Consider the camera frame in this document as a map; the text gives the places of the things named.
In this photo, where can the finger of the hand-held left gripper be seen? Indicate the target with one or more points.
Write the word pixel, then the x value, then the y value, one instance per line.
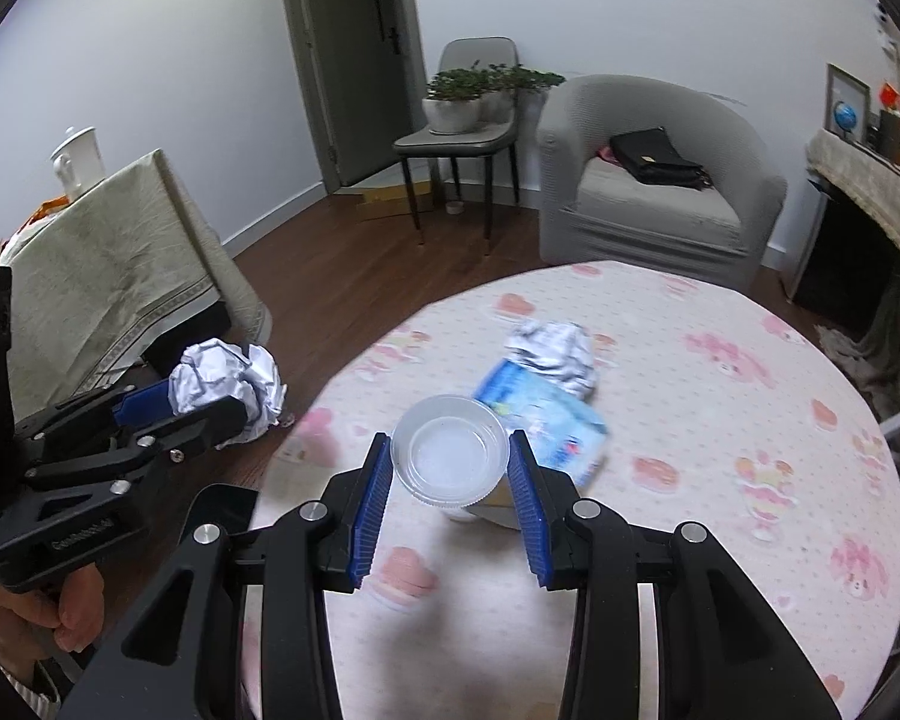
pixel 187 431
pixel 142 401

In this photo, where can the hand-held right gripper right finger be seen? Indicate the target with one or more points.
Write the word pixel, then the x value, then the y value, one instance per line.
pixel 529 510

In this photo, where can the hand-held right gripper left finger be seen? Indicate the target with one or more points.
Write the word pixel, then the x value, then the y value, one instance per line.
pixel 367 502

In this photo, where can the white paper ball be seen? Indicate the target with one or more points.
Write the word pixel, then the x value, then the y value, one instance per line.
pixel 225 382

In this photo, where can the dark teal trash bin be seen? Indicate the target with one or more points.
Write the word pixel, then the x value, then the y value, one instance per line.
pixel 225 506

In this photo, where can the blue white plastic packet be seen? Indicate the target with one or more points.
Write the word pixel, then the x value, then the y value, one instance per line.
pixel 562 427

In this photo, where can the clear plastic cup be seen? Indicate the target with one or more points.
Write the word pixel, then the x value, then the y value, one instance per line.
pixel 450 457

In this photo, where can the silver foil ball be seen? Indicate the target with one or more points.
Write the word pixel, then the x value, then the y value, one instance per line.
pixel 551 349

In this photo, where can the person's left forearm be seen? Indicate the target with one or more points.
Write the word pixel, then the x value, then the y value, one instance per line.
pixel 30 690

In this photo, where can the person's left hand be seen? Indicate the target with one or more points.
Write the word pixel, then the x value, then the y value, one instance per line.
pixel 67 607

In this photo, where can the side table grey-green tablecloth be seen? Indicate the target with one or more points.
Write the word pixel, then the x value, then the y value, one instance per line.
pixel 97 262

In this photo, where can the round table pink printed tablecloth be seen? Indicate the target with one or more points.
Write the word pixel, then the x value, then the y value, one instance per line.
pixel 720 502

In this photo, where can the orange snack packets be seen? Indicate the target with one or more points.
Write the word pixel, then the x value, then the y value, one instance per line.
pixel 37 217

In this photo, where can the white electric kettle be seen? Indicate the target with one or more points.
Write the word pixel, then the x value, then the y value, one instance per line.
pixel 79 161

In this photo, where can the flat cardboard piece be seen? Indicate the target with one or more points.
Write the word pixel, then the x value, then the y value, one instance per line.
pixel 390 202

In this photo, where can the grey dining chair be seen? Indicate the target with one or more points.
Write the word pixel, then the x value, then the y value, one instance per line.
pixel 450 142

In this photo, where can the black handbag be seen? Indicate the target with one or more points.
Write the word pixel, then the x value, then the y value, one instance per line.
pixel 652 157

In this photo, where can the dark grey door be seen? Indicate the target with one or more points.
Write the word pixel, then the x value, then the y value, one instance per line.
pixel 360 75

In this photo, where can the potted plant large white pot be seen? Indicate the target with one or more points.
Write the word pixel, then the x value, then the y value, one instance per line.
pixel 454 112

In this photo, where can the grey armchair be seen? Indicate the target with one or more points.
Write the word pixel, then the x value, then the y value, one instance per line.
pixel 720 135

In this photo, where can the potted plant small white pot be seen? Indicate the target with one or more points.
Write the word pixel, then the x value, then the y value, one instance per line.
pixel 525 79

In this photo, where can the long desk lace-trimmed cloth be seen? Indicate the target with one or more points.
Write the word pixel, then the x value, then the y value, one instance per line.
pixel 870 195

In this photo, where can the small blue globe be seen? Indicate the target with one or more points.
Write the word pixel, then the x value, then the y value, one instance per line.
pixel 844 118

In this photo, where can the brown wooden box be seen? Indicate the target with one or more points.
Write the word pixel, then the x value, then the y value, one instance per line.
pixel 898 139

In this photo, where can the grey picture frame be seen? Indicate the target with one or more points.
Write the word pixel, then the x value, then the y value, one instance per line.
pixel 859 86

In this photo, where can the white security camera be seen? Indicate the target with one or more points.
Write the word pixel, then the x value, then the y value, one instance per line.
pixel 885 26

